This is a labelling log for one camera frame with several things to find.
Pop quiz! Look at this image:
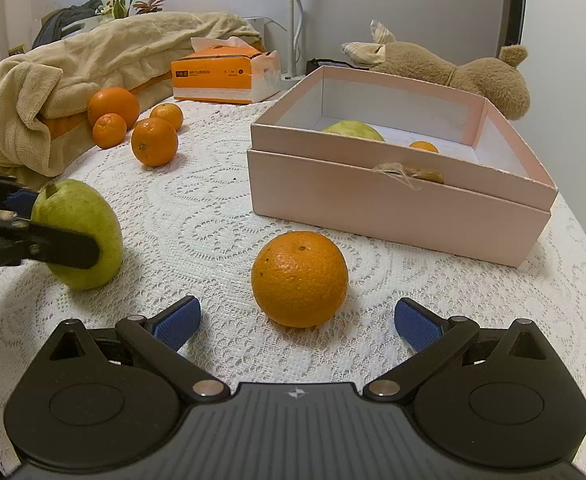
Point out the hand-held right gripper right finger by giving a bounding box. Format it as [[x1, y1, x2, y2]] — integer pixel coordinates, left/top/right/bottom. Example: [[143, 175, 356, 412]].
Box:
[[363, 296, 549, 404]]

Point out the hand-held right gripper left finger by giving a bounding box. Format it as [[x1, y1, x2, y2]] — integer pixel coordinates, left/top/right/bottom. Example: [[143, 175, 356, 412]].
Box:
[[47, 296, 231, 404]]

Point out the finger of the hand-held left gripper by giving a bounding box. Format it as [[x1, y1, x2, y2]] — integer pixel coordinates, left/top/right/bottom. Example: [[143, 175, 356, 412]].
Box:
[[0, 169, 40, 219], [0, 209, 102, 284]]

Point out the green guava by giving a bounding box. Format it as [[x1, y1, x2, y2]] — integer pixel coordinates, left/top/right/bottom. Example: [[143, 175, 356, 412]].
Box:
[[32, 179, 124, 291], [321, 120, 386, 143]]

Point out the large orange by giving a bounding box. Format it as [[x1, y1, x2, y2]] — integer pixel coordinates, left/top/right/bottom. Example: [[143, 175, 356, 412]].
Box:
[[88, 87, 140, 128]]

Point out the pink cardboard box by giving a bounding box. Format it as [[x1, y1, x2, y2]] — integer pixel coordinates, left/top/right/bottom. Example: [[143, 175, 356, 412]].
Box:
[[250, 66, 559, 211]]

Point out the white lace tablecloth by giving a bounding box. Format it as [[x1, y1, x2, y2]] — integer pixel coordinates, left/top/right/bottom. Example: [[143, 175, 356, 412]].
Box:
[[0, 87, 586, 480]]

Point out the pink box lid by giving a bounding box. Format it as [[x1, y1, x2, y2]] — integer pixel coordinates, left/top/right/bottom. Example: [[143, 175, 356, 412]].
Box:
[[247, 149, 552, 267]]

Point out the frayed twine tie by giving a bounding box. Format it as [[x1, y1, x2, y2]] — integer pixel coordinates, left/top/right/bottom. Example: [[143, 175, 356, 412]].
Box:
[[373, 161, 445, 191]]

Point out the beige fleece blanket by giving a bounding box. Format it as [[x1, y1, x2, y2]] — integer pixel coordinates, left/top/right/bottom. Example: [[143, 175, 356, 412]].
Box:
[[0, 11, 263, 177]]

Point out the dark backpack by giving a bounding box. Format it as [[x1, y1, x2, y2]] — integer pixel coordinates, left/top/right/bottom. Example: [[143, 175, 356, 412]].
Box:
[[32, 0, 104, 51]]

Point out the orange tissue box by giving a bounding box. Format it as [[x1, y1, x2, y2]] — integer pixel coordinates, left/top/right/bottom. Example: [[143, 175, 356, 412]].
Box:
[[171, 36, 282, 105]]

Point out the brown plush toy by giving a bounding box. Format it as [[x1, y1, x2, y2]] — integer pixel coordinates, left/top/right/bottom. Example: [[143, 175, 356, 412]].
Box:
[[342, 20, 531, 121]]

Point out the black flat object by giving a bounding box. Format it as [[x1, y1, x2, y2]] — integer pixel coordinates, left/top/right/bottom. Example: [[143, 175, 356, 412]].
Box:
[[307, 58, 354, 76]]

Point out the white appliance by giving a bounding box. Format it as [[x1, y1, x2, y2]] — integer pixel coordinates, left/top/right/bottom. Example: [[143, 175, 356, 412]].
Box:
[[243, 16, 275, 53]]

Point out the black vertical frame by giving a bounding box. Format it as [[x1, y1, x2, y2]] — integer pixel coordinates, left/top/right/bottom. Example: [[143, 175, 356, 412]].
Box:
[[503, 0, 529, 51]]

